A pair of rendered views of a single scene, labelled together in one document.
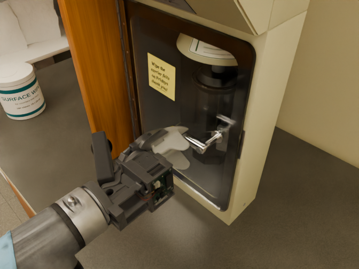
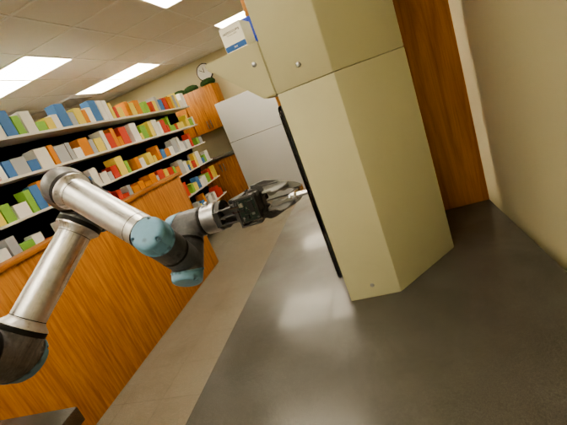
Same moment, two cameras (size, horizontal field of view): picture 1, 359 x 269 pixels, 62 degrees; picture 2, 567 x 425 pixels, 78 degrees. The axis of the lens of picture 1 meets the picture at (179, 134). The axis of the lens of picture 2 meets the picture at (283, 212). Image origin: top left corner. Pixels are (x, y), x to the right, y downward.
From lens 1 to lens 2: 0.73 m
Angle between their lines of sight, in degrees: 60
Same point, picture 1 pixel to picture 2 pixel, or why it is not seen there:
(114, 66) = not seen: hidden behind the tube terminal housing
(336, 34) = (539, 87)
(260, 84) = (297, 136)
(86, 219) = (203, 212)
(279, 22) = (289, 87)
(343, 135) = not seen: outside the picture
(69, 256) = (192, 229)
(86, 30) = not seen: hidden behind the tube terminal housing
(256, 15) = (254, 85)
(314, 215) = (444, 327)
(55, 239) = (188, 216)
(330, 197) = (494, 320)
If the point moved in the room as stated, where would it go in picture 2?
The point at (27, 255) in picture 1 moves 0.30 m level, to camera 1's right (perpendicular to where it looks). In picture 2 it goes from (177, 218) to (218, 233)
